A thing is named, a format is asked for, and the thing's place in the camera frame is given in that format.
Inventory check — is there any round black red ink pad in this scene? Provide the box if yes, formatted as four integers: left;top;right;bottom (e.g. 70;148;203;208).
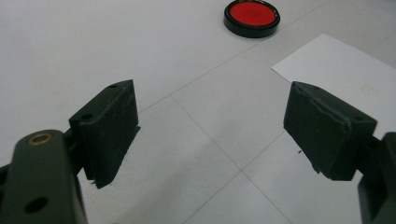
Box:
223;0;281;39

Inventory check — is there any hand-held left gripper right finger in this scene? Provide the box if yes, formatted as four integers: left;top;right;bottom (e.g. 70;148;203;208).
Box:
283;81;378;181

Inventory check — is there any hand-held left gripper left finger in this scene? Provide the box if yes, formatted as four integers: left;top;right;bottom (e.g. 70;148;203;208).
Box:
68;78;141;189

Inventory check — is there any white paper sheet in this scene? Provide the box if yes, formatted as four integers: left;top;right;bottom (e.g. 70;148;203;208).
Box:
270;33;396;139

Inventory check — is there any white table cover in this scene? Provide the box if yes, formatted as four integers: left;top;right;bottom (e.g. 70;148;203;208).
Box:
0;0;396;224

